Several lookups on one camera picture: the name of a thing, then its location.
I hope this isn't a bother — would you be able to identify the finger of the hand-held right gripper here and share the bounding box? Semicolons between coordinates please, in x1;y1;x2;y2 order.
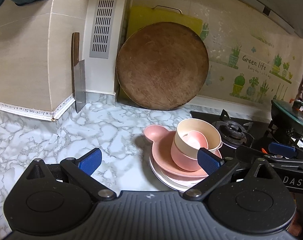
268;142;303;159
235;146;303;167

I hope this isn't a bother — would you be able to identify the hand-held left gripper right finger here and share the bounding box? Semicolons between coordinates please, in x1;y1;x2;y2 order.
183;148;275;202

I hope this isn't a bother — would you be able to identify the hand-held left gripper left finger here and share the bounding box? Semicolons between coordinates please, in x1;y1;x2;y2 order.
25;148;117;202

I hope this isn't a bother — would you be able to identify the pink heart-shaped dish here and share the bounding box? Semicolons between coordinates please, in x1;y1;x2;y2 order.
183;130;209;149

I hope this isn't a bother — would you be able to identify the pink bowl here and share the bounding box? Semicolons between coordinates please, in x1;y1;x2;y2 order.
170;140;207;172

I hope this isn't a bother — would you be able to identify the cream bowl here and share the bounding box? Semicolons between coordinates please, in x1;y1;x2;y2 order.
173;119;222;153

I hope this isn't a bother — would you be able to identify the white deep plate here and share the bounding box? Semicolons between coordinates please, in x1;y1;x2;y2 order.
149;152;209;193

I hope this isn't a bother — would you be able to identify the pink bear-shaped plate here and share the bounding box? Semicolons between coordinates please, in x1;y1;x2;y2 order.
144;124;223;178

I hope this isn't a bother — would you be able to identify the gas burner grate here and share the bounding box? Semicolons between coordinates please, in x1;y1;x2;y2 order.
211;109;255;148
265;120;303;146

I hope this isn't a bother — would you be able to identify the black gas stove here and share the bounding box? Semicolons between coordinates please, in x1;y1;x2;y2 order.
190;109;303;183

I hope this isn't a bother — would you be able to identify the pot with glass lid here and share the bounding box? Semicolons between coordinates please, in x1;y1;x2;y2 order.
270;99;303;136

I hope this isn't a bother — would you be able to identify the white music-note edging strip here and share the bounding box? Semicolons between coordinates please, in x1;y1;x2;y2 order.
0;100;54;122
52;92;76;122

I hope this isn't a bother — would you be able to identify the round wooden cutting board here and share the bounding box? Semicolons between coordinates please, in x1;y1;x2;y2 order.
116;22;209;111

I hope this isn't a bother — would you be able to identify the grey metal vent grille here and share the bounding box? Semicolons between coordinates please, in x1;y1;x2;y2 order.
89;0;120;59

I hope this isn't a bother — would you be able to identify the grey range hood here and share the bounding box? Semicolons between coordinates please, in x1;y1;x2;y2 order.
221;0;303;39

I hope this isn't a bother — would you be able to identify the yellow plastic cutting board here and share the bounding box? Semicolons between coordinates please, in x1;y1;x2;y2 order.
127;5;202;98

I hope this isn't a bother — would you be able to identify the plant print wall sticker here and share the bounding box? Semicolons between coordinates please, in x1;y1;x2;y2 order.
199;22;300;105

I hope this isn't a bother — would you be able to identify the cleaver with wooden handle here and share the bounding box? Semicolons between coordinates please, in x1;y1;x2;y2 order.
71;32;87;113

